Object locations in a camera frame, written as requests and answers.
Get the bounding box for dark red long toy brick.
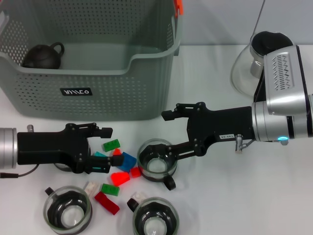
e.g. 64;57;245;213
94;191;120;215

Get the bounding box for glass teacup with black base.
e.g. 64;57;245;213
44;185;93;232
126;197;178;235
53;163;74;173
136;138;177;191

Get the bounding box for silver right gripper cable connector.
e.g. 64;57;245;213
234;134;255;154

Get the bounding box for glass teapot with black handle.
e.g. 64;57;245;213
230;31;296;98

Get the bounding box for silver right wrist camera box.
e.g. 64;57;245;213
263;45;311;116

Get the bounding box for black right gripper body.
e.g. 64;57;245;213
187;101;255;157

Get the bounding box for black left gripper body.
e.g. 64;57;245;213
16;123;91;174

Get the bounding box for blue square toy brick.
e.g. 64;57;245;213
116;151;137;171

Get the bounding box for green toy brick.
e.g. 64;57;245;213
102;138;122;151
101;183;121;196

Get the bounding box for dark clay teapot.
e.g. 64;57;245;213
22;42;66;70

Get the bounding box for orange basket handle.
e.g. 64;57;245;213
173;0;184;16

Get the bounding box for grey-green perforated storage basket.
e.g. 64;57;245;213
0;0;184;122

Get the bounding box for orange-red sloped toy brick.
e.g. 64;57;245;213
110;171;132;186

